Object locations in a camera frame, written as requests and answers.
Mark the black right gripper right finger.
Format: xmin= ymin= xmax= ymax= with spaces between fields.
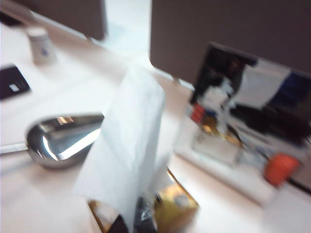
xmin=134 ymin=196 xmax=158 ymax=233

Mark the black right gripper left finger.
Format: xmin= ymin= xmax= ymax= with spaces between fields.
xmin=109 ymin=213 xmax=130 ymax=233

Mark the white tissue sheet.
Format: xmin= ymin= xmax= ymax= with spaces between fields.
xmin=71 ymin=64 xmax=175 ymax=231

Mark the gold tissue box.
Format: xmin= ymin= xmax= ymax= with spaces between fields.
xmin=88 ymin=169 xmax=200 ymax=233

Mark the steel metal scoop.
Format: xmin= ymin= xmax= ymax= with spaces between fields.
xmin=0 ymin=113 xmax=105 ymax=170

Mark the clear tray with items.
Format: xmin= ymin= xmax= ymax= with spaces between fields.
xmin=173 ymin=41 xmax=311 ymax=207

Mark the black flat case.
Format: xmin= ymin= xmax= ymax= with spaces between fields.
xmin=0 ymin=65 xmax=32 ymax=100

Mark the small white bottle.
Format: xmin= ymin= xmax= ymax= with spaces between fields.
xmin=26 ymin=27 xmax=58 ymax=65

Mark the dark monitor panel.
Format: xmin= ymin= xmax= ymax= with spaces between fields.
xmin=150 ymin=0 xmax=311 ymax=93

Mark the narrow grey desk divider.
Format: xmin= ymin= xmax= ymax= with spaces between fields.
xmin=14 ymin=0 xmax=108 ymax=41

